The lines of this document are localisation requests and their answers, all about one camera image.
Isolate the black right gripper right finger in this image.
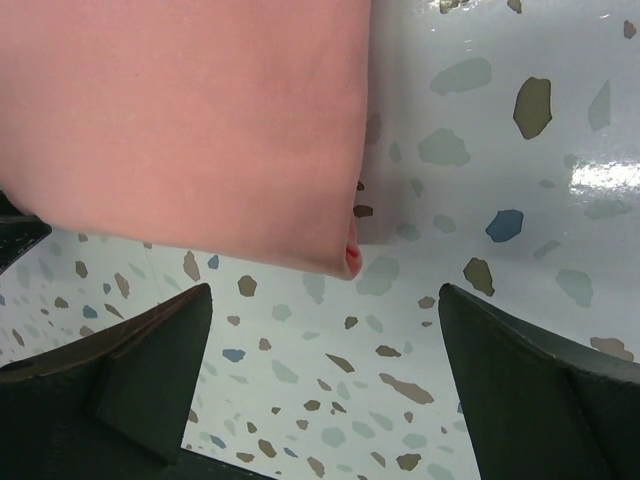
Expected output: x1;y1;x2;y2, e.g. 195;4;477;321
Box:
438;284;639;479

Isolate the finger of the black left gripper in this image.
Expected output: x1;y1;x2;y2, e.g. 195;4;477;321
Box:
0;192;51;274

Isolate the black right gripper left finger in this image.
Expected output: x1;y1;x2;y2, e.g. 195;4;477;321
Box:
1;284;252;480

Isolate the salmon pink t shirt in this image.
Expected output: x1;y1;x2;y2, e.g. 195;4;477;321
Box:
1;1;371;279

